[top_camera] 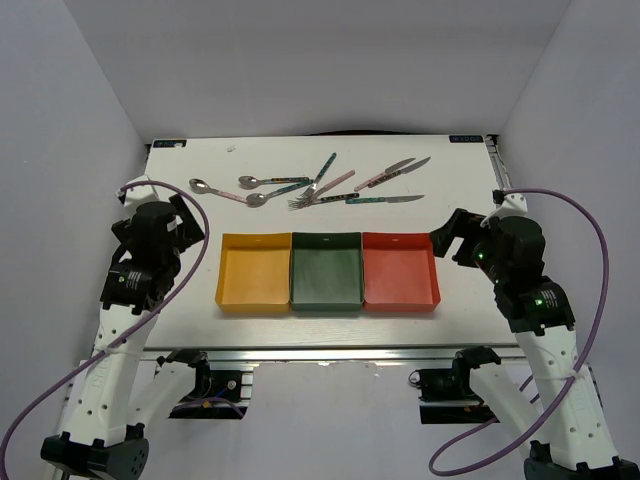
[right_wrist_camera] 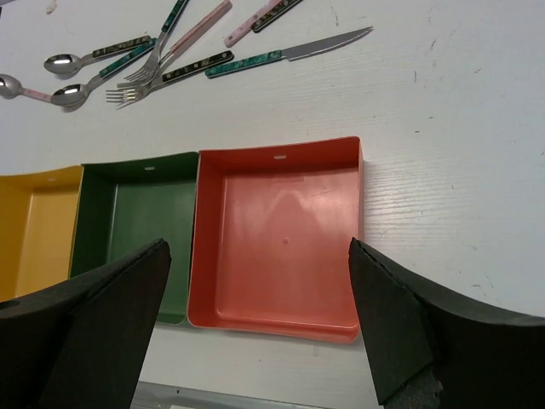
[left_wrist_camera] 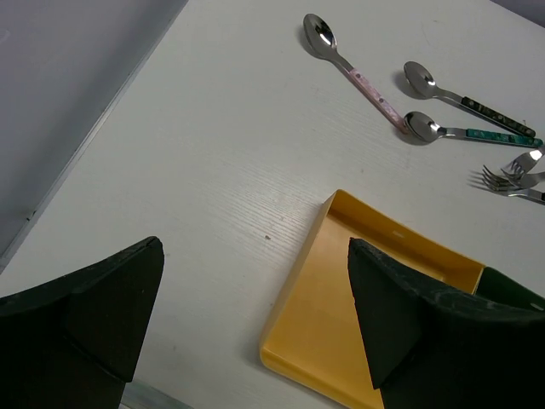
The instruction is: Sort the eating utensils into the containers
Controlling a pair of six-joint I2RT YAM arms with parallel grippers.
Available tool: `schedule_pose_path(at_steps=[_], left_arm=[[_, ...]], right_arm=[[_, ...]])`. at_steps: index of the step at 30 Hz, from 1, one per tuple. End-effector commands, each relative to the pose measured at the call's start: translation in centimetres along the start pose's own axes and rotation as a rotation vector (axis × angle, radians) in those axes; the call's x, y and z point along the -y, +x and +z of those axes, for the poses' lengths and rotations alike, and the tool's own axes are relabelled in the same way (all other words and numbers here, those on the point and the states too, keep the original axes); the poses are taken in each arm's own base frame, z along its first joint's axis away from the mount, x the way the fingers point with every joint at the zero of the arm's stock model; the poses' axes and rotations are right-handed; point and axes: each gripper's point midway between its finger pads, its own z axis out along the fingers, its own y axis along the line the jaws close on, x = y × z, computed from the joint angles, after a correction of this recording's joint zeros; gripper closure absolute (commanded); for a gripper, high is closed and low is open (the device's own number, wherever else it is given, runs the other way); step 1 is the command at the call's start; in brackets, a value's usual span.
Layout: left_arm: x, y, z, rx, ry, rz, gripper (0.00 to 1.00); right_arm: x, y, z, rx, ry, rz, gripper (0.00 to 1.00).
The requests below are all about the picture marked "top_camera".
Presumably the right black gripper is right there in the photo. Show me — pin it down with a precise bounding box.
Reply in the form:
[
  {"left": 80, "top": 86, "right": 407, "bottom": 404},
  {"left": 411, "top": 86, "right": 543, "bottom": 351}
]
[{"left": 428, "top": 208, "right": 507, "bottom": 284}]

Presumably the pink handled spoon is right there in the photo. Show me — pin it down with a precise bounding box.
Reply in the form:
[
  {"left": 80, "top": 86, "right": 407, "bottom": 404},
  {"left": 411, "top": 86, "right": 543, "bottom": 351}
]
[{"left": 189, "top": 178, "right": 247, "bottom": 204}]

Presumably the teal handled knife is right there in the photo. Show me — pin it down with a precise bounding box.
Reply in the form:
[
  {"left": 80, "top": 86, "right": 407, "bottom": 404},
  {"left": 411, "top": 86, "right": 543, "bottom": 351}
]
[{"left": 345, "top": 195, "right": 424, "bottom": 205}]

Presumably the teal handled spoon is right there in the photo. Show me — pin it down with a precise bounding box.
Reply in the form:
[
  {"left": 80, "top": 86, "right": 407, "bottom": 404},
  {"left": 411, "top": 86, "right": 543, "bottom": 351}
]
[{"left": 246, "top": 180, "right": 312, "bottom": 208}]

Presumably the dark handled knife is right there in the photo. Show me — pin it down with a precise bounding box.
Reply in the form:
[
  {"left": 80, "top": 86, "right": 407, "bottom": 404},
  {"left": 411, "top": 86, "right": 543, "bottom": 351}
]
[{"left": 368, "top": 157, "right": 431, "bottom": 188}]

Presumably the pink handled knife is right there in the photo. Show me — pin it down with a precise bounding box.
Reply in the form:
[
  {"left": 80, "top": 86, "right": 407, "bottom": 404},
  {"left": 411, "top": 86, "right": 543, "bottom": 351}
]
[{"left": 353, "top": 158, "right": 416, "bottom": 192}]

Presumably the dark handled fork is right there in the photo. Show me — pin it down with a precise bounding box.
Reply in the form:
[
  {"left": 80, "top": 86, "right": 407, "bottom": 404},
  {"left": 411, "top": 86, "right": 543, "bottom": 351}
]
[{"left": 288, "top": 193, "right": 360, "bottom": 211}]

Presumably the teal handled fork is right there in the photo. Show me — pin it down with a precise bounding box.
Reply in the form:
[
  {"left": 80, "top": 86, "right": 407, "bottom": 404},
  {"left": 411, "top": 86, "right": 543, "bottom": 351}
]
[{"left": 297, "top": 152, "right": 337, "bottom": 200}]

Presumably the pink handled fork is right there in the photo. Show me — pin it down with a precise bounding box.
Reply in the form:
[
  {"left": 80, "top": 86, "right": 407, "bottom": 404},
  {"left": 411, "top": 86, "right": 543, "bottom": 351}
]
[{"left": 293, "top": 169, "right": 356, "bottom": 204}]

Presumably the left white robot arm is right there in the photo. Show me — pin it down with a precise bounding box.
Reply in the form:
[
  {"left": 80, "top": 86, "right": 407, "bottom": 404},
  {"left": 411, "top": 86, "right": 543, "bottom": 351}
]
[{"left": 40, "top": 195, "right": 212, "bottom": 479}]

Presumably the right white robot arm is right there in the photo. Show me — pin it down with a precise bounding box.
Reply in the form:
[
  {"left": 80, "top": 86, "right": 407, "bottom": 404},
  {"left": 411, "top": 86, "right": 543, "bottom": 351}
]
[{"left": 430, "top": 209, "right": 639, "bottom": 479}]

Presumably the red plastic bin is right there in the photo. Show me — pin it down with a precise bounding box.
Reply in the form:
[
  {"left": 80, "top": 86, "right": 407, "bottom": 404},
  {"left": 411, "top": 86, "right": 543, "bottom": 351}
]
[{"left": 362, "top": 232, "right": 441, "bottom": 313}]

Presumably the yellow plastic bin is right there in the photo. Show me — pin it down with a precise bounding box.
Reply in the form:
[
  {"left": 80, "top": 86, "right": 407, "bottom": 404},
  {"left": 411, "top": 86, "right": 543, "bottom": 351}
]
[{"left": 215, "top": 233, "right": 292, "bottom": 315}]

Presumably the green plastic bin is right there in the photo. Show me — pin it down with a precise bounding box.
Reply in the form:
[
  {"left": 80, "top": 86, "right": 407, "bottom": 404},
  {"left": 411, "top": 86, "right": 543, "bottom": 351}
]
[{"left": 290, "top": 232, "right": 364, "bottom": 312}]

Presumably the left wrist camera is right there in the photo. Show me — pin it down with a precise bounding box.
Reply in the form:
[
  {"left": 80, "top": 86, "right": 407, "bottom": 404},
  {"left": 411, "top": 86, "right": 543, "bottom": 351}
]
[{"left": 116, "top": 175, "right": 159, "bottom": 205}]

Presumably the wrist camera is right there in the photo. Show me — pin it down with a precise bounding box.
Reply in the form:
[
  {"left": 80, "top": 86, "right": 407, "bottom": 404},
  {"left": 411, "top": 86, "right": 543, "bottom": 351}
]
[
  {"left": 481, "top": 190, "right": 528, "bottom": 228},
  {"left": 116, "top": 175, "right": 159, "bottom": 205}
]

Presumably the dark handled spoon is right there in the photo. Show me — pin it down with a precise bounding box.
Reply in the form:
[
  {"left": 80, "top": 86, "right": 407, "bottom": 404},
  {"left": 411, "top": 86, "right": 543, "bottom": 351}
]
[{"left": 238, "top": 175, "right": 311, "bottom": 190}]

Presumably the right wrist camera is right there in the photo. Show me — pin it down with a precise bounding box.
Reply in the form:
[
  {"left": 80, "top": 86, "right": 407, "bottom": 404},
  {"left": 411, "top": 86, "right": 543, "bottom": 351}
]
[{"left": 481, "top": 190, "right": 528, "bottom": 228}]

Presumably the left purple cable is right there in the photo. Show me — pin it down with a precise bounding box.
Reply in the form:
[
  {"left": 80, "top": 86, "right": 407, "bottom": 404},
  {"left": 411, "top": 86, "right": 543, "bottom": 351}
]
[{"left": 0, "top": 180, "right": 210, "bottom": 454}]

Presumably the purple cable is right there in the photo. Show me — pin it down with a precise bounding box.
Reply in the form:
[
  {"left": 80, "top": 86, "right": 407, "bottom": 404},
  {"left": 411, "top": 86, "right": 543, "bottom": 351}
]
[
  {"left": 428, "top": 187, "right": 611, "bottom": 476},
  {"left": 0, "top": 180, "right": 210, "bottom": 454}
]

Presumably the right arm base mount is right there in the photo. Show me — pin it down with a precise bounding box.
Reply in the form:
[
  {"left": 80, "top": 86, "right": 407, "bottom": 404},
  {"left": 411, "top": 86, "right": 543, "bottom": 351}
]
[{"left": 408, "top": 346, "right": 502, "bottom": 425}]

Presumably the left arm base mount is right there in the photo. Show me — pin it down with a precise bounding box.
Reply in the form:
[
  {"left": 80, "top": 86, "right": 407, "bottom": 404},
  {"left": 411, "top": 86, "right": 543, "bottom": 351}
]
[{"left": 156, "top": 349, "right": 247, "bottom": 420}]

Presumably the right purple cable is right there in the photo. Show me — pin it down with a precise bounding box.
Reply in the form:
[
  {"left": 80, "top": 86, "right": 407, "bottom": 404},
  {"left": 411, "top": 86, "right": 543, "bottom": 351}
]
[{"left": 428, "top": 187, "right": 611, "bottom": 476}]

